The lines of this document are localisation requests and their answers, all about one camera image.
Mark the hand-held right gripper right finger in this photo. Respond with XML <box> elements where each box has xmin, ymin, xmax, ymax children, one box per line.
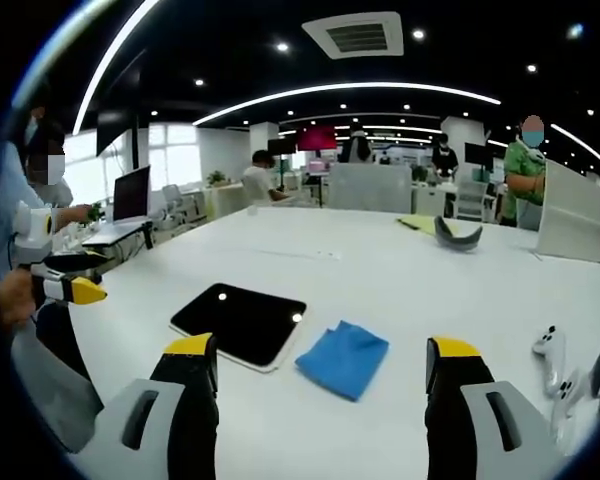
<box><xmin>424</xmin><ymin>336</ymin><xmax>567</xmax><ymax>480</ymax></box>

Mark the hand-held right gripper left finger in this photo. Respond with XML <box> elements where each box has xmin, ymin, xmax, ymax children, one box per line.
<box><xmin>77</xmin><ymin>332</ymin><xmax>220</xmax><ymax>480</ymax></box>

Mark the black tablet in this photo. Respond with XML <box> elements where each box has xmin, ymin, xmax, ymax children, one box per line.
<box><xmin>168</xmin><ymin>282</ymin><xmax>309</xmax><ymax>375</ymax></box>

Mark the blue cleaning cloth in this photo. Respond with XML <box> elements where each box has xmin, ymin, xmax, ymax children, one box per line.
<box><xmin>294</xmin><ymin>319</ymin><xmax>391</xmax><ymax>403</ymax></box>

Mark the person's left hand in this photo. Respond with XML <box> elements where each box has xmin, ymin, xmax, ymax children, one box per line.
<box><xmin>0</xmin><ymin>268</ymin><xmax>37</xmax><ymax>332</ymax></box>

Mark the computer monitor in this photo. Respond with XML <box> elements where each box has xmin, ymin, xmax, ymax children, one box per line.
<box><xmin>111</xmin><ymin>165</ymin><xmax>153</xmax><ymax>225</ymax></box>

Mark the person's grey trouser leg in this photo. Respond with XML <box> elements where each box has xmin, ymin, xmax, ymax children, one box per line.
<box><xmin>8</xmin><ymin>305</ymin><xmax>105</xmax><ymax>454</ymax></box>

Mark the white game controller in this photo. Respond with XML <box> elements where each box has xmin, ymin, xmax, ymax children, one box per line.
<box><xmin>531</xmin><ymin>324</ymin><xmax>568</xmax><ymax>397</ymax></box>
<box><xmin>549</xmin><ymin>368</ymin><xmax>584</xmax><ymax>444</ymax></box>

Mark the white office chair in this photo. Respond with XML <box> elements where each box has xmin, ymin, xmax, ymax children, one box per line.
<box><xmin>453</xmin><ymin>179</ymin><xmax>490</xmax><ymax>222</ymax></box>
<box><xmin>161</xmin><ymin>183</ymin><xmax>185</xmax><ymax>213</ymax></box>

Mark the black hanging screen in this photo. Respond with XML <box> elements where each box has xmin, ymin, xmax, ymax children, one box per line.
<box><xmin>95</xmin><ymin>105</ymin><xmax>132</xmax><ymax>157</ymax></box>

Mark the grey curved neck pillow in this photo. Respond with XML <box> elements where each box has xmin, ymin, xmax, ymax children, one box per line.
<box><xmin>433</xmin><ymin>215</ymin><xmax>484</xmax><ymax>253</ymax></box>

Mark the yellow paper sheet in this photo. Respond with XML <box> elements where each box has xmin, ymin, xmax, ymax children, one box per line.
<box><xmin>396</xmin><ymin>214</ymin><xmax>439</xmax><ymax>234</ymax></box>

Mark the white standing board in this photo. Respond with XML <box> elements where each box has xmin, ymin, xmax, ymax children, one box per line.
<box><xmin>534</xmin><ymin>160</ymin><xmax>600</xmax><ymax>265</ymax></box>

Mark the grey desk partition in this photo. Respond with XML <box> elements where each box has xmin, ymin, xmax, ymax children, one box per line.
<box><xmin>326</xmin><ymin>163</ymin><xmax>413</xmax><ymax>216</ymax></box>

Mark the red screen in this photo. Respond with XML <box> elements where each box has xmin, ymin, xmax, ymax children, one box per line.
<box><xmin>296</xmin><ymin>125</ymin><xmax>338</xmax><ymax>152</ymax></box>

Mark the ceiling air vent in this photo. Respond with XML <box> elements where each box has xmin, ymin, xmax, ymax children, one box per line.
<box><xmin>300</xmin><ymin>11</ymin><xmax>406</xmax><ymax>61</ymax></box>

